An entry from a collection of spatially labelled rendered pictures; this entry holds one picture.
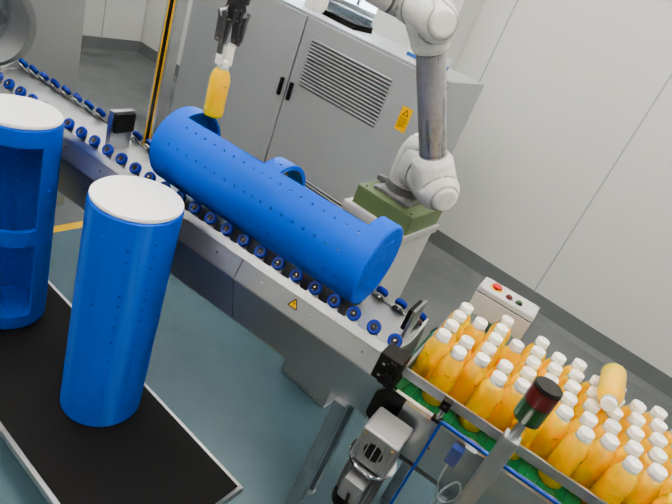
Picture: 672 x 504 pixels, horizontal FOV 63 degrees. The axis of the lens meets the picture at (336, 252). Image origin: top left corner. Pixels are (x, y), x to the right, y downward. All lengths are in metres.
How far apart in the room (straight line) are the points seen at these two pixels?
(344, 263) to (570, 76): 2.99
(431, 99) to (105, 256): 1.15
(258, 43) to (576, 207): 2.53
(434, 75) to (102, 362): 1.45
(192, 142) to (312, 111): 1.90
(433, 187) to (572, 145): 2.38
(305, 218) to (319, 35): 2.19
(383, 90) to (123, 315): 2.13
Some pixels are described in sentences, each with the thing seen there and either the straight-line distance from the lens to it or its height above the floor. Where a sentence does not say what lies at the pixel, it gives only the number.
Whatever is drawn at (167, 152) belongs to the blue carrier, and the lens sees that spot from 1.94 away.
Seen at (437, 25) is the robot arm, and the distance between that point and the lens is 1.78.
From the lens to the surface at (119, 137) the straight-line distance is 2.32.
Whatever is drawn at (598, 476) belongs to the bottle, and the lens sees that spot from 1.64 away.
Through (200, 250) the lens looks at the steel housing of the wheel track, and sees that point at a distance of 1.93.
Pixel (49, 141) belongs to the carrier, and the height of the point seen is 0.98.
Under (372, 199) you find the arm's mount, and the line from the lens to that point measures 2.26.
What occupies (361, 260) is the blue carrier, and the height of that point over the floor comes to 1.15.
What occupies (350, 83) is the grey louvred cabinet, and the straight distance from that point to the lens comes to 3.52.
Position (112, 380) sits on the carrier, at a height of 0.39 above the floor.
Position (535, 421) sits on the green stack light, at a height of 1.18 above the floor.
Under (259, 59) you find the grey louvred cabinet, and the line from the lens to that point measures 4.02.
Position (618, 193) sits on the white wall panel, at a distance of 4.25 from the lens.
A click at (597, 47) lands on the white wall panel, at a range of 4.27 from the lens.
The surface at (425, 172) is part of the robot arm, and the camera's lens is 2.02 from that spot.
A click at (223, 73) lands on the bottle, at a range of 1.91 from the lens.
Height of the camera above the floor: 1.88
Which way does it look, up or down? 28 degrees down
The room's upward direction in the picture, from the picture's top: 22 degrees clockwise
